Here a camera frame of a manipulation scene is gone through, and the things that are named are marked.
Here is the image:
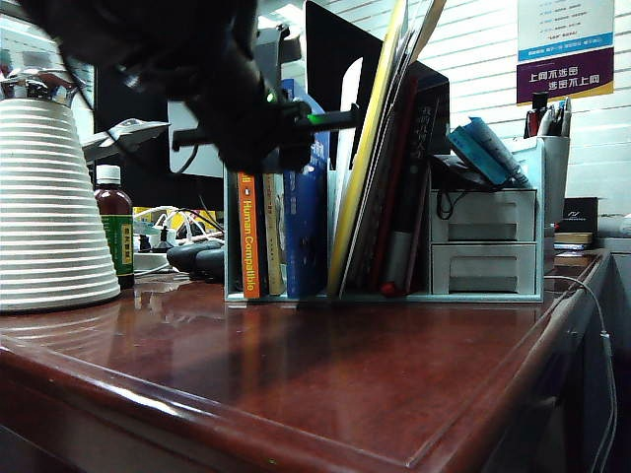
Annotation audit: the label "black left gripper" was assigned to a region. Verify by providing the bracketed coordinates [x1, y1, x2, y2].
[171, 96, 362, 174]

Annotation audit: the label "blue paperback book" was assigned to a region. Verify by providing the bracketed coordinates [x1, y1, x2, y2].
[281, 78, 332, 300]

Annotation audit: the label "yellow paperback book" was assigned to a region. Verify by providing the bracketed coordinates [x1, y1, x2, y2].
[261, 171, 288, 297]

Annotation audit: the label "orange spine book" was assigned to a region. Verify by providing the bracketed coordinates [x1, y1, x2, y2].
[236, 170, 262, 300]

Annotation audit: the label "red thin book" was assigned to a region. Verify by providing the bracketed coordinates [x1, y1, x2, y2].
[369, 73, 420, 296]

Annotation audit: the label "black book white characters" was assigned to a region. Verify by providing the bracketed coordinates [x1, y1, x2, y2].
[386, 73, 443, 296]

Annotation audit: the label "white plastic divider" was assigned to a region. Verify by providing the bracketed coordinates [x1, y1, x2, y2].
[327, 56, 364, 237]

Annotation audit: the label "leaning yellow and dark books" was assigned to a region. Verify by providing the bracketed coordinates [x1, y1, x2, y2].
[325, 0, 410, 297]

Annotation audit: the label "dark grey document folder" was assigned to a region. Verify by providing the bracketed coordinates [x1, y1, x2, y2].
[339, 29, 418, 296]

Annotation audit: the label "black wide monitor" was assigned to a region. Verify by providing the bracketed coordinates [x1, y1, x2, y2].
[93, 63, 229, 211]

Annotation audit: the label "grey model airplane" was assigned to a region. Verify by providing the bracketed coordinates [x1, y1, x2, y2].
[81, 117, 172, 164]

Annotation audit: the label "black computer mouse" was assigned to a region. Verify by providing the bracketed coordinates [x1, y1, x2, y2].
[166, 239, 226, 285]

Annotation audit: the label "white power strip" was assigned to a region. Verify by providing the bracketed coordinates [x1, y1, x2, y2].
[132, 236, 174, 272]

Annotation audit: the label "brown bottle green label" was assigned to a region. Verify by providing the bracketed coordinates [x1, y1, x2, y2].
[93, 165, 136, 291]

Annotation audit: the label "beige manila folder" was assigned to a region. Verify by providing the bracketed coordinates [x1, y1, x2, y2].
[404, 0, 448, 65]

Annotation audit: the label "light blue booklet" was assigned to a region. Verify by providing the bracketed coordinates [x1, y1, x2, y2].
[447, 122, 512, 187]

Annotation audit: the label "grey organizer drawer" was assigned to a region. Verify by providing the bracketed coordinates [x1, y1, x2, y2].
[430, 243, 537, 295]
[428, 190, 537, 242]

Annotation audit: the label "white ribbed kettle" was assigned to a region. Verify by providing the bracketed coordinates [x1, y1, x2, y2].
[0, 68, 122, 314]

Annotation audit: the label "blue white booklet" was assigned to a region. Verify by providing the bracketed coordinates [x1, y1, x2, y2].
[467, 116, 531, 188]

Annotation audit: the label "light blue desk organizer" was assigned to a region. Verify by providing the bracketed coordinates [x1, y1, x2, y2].
[224, 132, 546, 304]

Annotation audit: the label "black red marker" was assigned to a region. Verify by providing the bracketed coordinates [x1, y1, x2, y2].
[525, 91, 551, 138]

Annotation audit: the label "white pen cup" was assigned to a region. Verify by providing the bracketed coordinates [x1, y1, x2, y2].
[536, 134, 572, 224]

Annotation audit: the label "white pen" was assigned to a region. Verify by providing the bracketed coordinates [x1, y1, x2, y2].
[559, 96, 574, 137]

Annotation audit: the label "wooden flat box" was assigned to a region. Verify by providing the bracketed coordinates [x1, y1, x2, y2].
[552, 250, 596, 270]
[552, 231, 593, 246]

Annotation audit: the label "black small box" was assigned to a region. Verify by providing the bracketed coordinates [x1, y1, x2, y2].
[561, 196, 598, 234]

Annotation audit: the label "silver monitor mount panel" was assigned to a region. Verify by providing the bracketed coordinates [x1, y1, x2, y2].
[167, 101, 226, 178]

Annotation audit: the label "white cable bundle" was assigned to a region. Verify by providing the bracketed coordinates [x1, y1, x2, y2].
[132, 205, 222, 247]

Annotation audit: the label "black strap pouch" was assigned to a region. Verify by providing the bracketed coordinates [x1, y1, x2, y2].
[428, 153, 500, 222]

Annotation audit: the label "purple white wall poster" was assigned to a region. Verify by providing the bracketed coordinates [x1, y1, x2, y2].
[516, 0, 616, 106]

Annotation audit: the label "white hanging cable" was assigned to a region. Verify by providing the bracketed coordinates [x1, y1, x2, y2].
[544, 275, 619, 473]

